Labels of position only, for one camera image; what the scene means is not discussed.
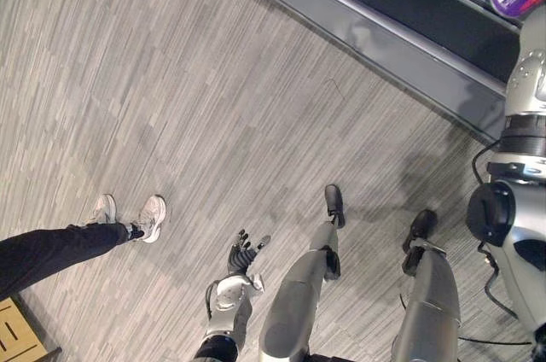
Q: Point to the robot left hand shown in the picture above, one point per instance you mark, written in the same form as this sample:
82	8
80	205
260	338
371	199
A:
239	258

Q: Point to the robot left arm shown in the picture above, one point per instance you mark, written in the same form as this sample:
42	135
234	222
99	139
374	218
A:
227	302

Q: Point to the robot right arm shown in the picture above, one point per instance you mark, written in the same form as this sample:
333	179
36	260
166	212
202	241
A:
526	93

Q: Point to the dark grey shelf unit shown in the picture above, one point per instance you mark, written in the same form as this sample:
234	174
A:
384	7

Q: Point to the robot left leg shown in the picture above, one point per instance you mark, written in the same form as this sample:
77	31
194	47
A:
294	293

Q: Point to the robot leg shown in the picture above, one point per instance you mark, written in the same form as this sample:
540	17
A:
431	298
294	293

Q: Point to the person's white shoe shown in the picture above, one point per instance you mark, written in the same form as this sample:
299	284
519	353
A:
152	217
104	209

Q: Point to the person's leg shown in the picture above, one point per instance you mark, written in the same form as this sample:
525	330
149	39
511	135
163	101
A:
47	251

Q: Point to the robot right leg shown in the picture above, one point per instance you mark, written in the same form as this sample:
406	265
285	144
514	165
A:
431	298

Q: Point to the brown cardboard box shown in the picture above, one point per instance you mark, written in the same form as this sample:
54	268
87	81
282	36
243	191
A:
19	332

